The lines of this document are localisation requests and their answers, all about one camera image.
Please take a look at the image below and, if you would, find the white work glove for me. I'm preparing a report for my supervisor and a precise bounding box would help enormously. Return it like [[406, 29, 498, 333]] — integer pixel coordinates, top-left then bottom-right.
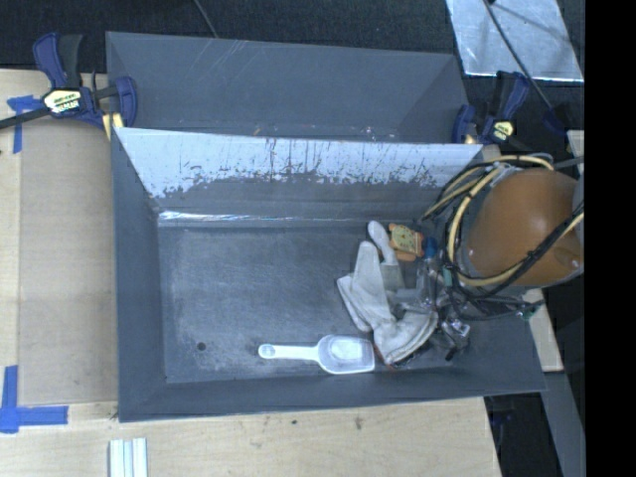
[[336, 220, 440, 367]]

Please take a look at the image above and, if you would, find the brown cardboard board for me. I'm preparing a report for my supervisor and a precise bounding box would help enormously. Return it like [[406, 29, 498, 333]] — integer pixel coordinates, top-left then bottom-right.
[[18, 116, 120, 407]]

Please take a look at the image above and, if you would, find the grey metal bin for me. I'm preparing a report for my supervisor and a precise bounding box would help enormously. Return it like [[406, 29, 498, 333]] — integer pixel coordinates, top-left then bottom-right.
[[104, 31, 549, 423]]

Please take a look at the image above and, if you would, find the white plastic scoop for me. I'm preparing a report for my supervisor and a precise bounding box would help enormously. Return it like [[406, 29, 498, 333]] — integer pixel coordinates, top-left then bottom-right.
[[257, 334, 377, 376]]

